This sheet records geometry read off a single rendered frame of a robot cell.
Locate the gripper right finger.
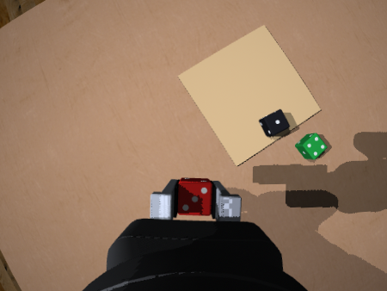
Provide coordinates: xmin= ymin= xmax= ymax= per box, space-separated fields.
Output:
xmin=211 ymin=181 xmax=242 ymax=221

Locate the black die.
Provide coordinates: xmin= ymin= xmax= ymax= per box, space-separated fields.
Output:
xmin=259 ymin=109 xmax=290 ymax=137

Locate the dark green die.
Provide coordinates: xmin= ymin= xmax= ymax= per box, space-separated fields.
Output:
xmin=295 ymin=133 xmax=327 ymax=159

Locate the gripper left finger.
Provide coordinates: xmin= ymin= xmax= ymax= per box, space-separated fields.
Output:
xmin=150 ymin=179 xmax=180 ymax=220

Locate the red die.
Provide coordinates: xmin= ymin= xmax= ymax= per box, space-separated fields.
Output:
xmin=178 ymin=177 xmax=212 ymax=216

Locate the tan flat mat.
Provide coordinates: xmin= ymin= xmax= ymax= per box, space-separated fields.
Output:
xmin=178 ymin=25 xmax=321 ymax=166

